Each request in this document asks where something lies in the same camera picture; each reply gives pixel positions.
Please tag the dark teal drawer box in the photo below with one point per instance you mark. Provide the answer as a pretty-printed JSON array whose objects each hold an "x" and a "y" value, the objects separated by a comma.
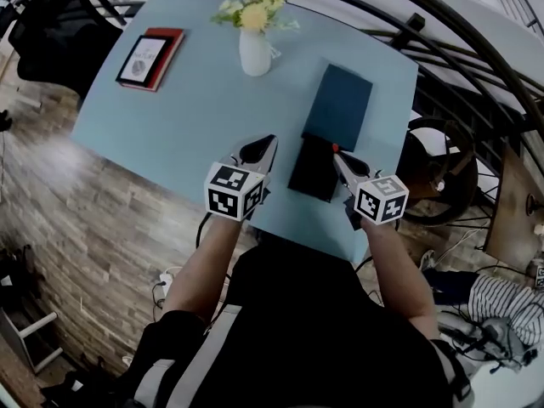
[{"x": 340, "y": 104}]

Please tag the white power strip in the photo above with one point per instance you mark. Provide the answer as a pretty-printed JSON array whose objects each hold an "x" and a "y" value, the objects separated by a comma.
[{"x": 166, "y": 282}]

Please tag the light blue table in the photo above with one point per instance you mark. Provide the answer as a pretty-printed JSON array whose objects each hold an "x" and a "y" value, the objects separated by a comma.
[{"x": 414, "y": 23}]

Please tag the black office chair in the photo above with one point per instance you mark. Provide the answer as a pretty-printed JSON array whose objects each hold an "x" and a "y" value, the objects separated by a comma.
[{"x": 55, "y": 45}]

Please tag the brown wooden side table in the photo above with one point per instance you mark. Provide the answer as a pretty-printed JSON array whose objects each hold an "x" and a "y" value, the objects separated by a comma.
[{"x": 514, "y": 211}]

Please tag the dark wicker chair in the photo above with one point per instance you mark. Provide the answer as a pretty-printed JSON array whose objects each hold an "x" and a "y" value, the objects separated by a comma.
[{"x": 463, "y": 185}]

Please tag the white vase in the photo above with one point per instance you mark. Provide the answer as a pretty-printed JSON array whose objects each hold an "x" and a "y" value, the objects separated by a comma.
[{"x": 255, "y": 58}]

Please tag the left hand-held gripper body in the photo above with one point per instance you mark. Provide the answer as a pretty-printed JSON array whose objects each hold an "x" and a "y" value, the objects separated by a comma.
[{"x": 231, "y": 191}]

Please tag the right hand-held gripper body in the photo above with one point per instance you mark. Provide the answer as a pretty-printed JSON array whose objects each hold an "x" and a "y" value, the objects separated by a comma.
[{"x": 380, "y": 200}]

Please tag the red book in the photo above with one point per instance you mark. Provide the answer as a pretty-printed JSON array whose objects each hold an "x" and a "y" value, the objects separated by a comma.
[{"x": 176, "y": 43}]

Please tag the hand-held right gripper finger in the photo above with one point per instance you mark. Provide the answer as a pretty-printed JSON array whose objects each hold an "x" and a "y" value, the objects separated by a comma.
[
  {"x": 345, "y": 174},
  {"x": 359, "y": 169}
]

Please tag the person's right forearm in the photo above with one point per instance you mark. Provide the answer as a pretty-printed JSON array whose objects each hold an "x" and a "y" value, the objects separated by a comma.
[{"x": 395, "y": 279}]

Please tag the white metal frame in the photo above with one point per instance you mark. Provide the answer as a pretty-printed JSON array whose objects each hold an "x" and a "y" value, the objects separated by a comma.
[{"x": 38, "y": 324}]

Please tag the person's black-clothed torso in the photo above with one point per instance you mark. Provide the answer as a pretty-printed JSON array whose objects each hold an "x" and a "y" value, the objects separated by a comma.
[{"x": 306, "y": 334}]

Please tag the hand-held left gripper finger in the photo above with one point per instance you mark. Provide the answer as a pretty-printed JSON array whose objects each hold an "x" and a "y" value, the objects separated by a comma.
[
  {"x": 257, "y": 153},
  {"x": 273, "y": 160}
]

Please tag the person's left forearm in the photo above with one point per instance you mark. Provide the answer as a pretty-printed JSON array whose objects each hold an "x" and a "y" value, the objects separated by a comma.
[{"x": 200, "y": 270}]

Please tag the black-framed white book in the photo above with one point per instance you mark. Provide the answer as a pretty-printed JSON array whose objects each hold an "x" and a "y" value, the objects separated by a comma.
[{"x": 142, "y": 60}]

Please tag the yellow flower bouquet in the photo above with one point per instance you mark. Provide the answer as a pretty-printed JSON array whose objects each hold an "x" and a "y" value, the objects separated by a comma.
[{"x": 255, "y": 15}]

